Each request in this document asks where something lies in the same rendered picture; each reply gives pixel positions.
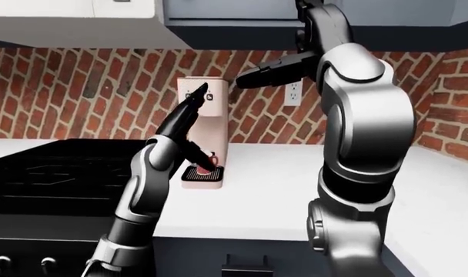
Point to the black stove range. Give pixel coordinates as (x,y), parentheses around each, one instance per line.
(57,179)

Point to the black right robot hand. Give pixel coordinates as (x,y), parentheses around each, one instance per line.
(326,26)

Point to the silver stove knob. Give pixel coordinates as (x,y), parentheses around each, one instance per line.
(47,263)
(1,262)

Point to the white wall outlet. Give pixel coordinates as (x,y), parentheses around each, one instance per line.
(293,93)

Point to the dark blue base cabinet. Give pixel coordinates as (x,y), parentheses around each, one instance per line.
(195,256)

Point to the white wall cabinet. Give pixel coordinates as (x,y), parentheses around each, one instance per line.
(64,7)

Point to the dark blue wall cabinet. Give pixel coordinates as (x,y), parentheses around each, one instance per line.
(238,26)

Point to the red coffee mug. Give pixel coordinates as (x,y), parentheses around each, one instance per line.
(213,158)

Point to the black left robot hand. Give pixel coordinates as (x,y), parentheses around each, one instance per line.
(180,121)

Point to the white range hood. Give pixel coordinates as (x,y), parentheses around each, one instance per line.
(84,31)

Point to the pink coffee machine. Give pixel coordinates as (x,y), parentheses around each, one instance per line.
(214,127)

